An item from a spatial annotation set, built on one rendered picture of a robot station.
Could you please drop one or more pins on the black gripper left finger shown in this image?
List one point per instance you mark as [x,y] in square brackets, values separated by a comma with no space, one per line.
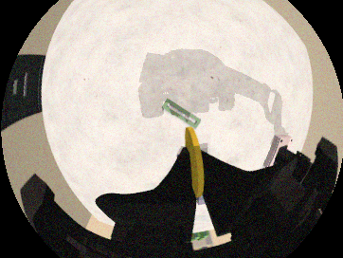
[171,203]

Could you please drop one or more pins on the gold coin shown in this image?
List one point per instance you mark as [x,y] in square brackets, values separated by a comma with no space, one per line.
[197,176]

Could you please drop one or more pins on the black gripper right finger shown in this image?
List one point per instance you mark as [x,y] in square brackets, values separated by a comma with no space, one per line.
[230,191]

